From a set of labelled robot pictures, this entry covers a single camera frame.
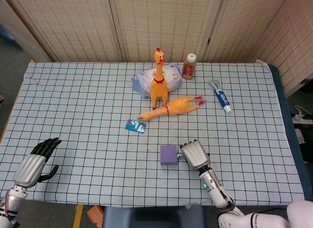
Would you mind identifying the blue snack packet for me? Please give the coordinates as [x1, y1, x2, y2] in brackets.
[125, 119, 147, 135]

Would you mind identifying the blue white toothpaste tube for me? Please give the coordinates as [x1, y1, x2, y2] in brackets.
[208, 80, 232, 114]

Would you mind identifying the brown drink bottle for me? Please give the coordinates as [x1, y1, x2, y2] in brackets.
[181, 53, 197, 80]

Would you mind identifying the checked white tablecloth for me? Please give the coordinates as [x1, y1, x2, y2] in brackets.
[0, 59, 305, 208]

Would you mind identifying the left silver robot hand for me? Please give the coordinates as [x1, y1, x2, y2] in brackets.
[12, 137, 62, 189]

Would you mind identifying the white power strip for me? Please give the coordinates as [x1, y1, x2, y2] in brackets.
[291, 105, 313, 126]

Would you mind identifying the purple foam cube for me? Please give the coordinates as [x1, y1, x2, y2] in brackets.
[159, 145, 179, 166]

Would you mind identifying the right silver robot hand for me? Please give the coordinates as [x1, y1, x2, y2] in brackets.
[179, 139, 210, 170]

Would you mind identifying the dark blue chair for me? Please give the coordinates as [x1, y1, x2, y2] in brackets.
[102, 205, 208, 228]

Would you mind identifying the orange box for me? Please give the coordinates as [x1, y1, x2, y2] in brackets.
[87, 205, 105, 224]

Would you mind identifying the woven folding screen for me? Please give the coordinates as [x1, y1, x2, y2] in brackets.
[0, 0, 313, 96]

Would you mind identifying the lying yellow rubber chicken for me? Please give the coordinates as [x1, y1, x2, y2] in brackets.
[137, 96, 206, 122]

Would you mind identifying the standing yellow rubber chicken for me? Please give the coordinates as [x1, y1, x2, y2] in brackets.
[150, 47, 169, 111]

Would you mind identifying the white tissue pack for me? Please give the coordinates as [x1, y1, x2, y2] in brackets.
[132, 63, 182, 99]

